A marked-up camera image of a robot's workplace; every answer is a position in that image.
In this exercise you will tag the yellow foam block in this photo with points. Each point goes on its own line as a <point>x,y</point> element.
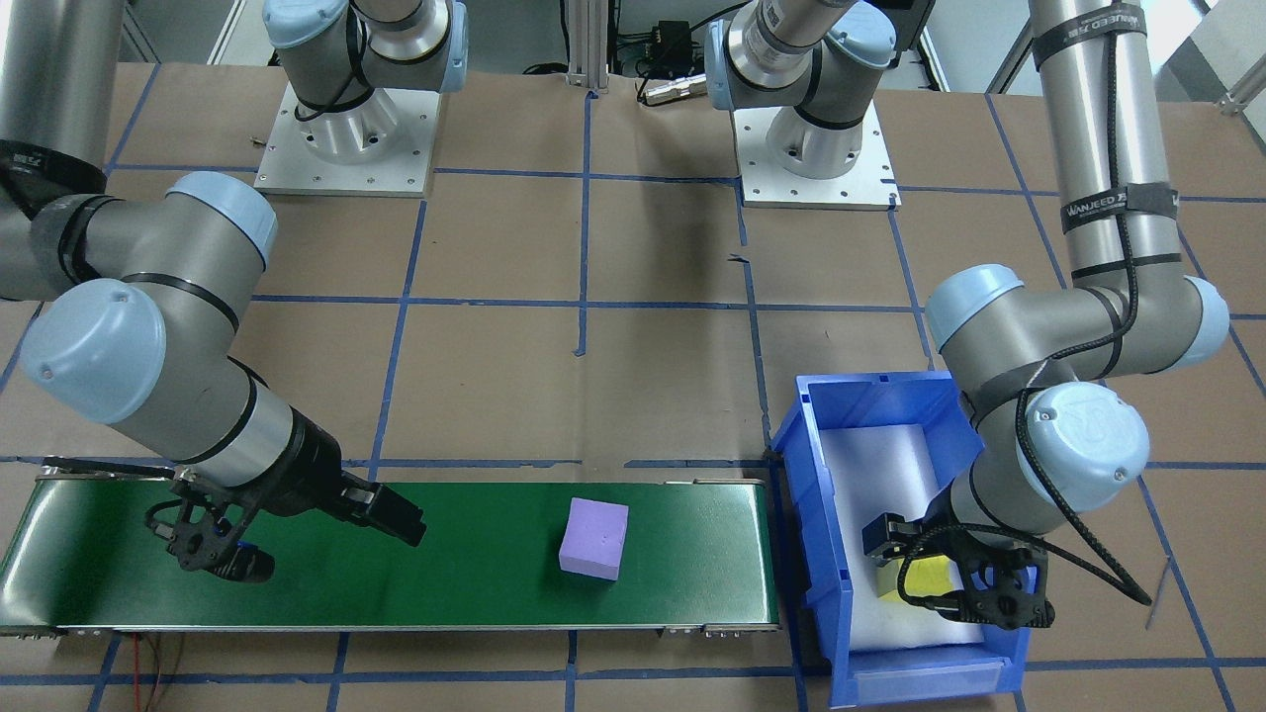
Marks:
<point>925,578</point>

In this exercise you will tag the purple foam block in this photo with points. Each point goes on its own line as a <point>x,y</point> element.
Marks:
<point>593,539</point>

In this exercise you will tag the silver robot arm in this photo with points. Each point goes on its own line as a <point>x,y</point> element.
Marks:
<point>1078,326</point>
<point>129,356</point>

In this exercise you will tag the white foam pad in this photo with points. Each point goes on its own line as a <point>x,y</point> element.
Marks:
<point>880,475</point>

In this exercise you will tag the green conveyor belt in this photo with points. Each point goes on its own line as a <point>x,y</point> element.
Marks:
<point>445,554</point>

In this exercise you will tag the blue plastic storage bin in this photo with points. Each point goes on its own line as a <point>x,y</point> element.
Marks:
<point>806,475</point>

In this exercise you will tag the metal cylinder connector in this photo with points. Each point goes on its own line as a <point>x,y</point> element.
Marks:
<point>673,91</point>

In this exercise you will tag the black adapter box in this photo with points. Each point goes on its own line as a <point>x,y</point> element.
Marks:
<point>673,40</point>

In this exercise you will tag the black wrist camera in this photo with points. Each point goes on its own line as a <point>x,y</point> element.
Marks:
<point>193,544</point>
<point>1009,598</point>

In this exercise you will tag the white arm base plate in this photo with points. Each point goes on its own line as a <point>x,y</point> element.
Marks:
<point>396,178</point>
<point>771,193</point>

